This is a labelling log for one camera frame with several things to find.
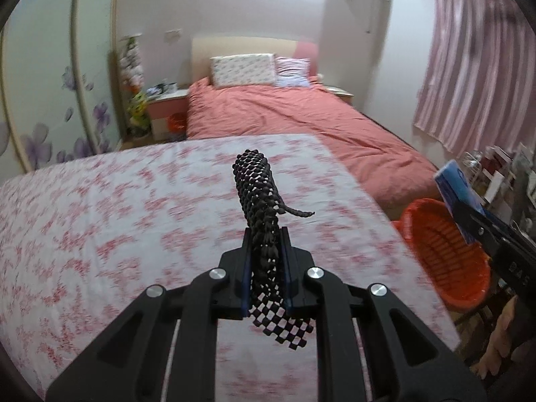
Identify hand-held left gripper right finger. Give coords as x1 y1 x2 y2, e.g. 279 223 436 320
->
280 226 488 402

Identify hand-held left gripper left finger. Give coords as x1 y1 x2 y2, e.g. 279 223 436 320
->
45 226 254 402

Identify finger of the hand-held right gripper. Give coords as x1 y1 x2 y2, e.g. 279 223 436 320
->
454 202 509 256

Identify blue packet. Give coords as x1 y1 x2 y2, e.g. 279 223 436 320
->
433 160 486 244

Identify orange plastic laundry basket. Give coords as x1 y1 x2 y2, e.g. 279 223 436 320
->
394 198 491 313

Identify black white checkered cloth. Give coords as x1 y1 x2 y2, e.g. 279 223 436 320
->
230 148 316 349

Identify person's right hand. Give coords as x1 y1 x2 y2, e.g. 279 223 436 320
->
475 295 522 380

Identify white shelf cart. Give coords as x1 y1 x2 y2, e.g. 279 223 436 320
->
481 144 520 202

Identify pink floral tablecloth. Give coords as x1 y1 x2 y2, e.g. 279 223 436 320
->
0 133 461 402

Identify red duvet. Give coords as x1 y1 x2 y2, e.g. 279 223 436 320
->
185 77 445 220

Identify pink striped curtain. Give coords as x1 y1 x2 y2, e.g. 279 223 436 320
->
412 0 536 157

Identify red plastic item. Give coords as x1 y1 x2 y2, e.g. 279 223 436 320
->
166 112 187 135

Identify pink nightstand with mug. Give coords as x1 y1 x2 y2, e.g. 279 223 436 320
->
146 88 190 141

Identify nightstand with book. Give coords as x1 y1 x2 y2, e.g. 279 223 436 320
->
324 85 356 105

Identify yellow green plush toy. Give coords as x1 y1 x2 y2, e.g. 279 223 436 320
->
128 90 150 128

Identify white floral pillow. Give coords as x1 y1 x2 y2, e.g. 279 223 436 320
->
209 53 277 89

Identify pink striped pillow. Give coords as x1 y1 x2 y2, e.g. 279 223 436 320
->
274 56 313 88

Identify beige and pink headboard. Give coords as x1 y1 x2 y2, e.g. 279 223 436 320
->
192 36 319 88

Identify hanging plush toys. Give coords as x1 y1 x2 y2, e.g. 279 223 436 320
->
118 36 145 90

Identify floral sliding door wardrobe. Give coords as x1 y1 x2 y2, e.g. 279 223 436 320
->
0 0 122 185

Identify white wire rack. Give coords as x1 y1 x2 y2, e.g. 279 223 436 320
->
461 148 486 185

